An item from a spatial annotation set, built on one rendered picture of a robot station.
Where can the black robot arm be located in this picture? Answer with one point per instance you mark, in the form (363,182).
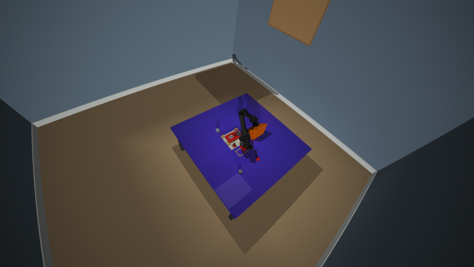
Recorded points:
(245,135)

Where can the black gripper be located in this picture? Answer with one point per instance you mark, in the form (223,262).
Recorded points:
(249,147)

